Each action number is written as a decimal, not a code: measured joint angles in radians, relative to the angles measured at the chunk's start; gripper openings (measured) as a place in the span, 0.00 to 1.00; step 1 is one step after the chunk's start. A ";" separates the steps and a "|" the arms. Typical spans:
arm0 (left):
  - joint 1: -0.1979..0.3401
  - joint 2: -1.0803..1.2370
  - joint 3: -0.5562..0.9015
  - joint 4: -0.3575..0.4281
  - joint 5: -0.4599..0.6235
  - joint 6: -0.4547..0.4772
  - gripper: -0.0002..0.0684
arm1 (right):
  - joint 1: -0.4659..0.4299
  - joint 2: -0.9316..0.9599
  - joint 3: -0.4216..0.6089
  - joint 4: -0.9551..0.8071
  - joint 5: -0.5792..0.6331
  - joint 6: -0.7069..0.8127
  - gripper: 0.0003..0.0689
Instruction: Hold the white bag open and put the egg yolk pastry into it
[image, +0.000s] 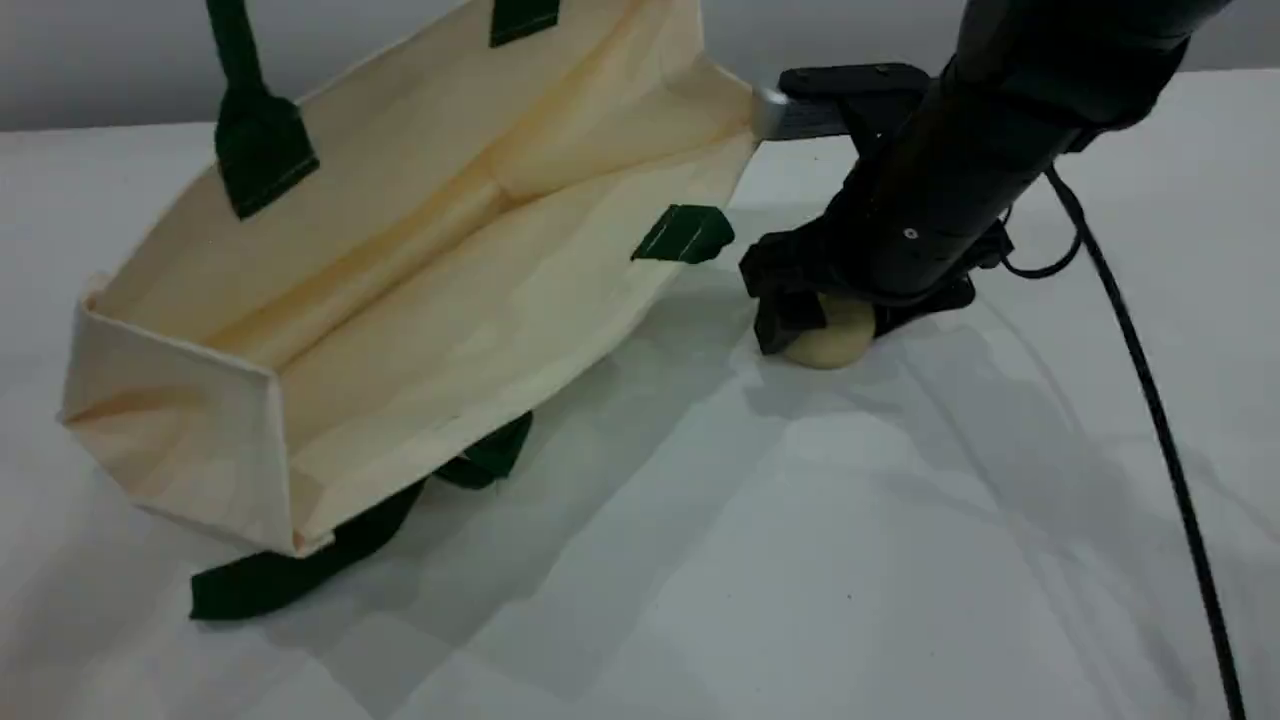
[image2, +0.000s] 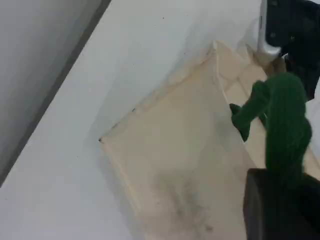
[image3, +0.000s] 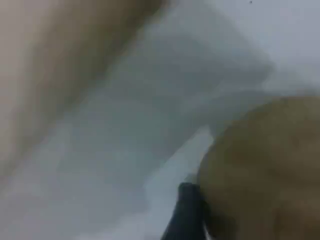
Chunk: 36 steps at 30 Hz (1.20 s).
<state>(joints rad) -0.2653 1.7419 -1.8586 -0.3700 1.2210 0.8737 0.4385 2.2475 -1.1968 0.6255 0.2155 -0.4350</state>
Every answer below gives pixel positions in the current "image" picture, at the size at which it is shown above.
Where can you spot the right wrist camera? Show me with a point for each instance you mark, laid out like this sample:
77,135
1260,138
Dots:
800,118

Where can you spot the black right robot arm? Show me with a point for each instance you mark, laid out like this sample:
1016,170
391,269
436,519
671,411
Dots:
1000,120

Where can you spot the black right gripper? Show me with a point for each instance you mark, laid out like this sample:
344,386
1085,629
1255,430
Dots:
790,265

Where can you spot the round egg yolk pastry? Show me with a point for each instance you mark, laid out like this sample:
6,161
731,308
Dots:
835,340

